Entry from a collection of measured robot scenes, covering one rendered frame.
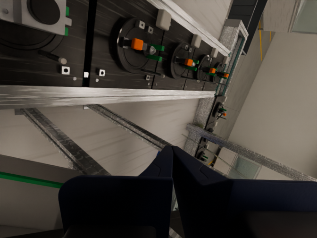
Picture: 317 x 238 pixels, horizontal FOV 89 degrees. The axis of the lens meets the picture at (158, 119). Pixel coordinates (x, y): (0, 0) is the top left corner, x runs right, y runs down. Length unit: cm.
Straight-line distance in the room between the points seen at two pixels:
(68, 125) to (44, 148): 9
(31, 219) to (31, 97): 22
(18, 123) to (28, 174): 25
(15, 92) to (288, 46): 1129
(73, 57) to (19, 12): 17
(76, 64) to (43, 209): 28
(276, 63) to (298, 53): 98
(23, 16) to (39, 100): 19
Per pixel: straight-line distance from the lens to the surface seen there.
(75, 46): 40
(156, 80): 60
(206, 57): 87
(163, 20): 55
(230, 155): 881
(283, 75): 1092
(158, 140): 37
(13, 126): 53
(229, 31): 136
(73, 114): 57
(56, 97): 43
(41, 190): 35
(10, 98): 40
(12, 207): 39
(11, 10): 28
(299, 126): 1072
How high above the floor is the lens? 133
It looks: 31 degrees down
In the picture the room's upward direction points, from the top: 116 degrees clockwise
